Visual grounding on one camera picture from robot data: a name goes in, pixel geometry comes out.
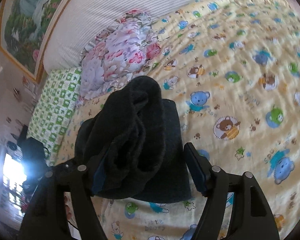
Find yellow cartoon bear bedsheet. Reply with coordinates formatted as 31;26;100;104
53;0;300;240

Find green white checkered pillow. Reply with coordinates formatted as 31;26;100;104
27;67;82;166

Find white striped headboard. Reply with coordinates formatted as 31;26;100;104
43;0;276;73

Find floral pink purple pillow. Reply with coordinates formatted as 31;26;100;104
79;10;161;104

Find black pants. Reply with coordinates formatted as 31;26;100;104
75;76;191;204

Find gold framed landscape painting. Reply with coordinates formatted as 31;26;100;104
0;0;70;83

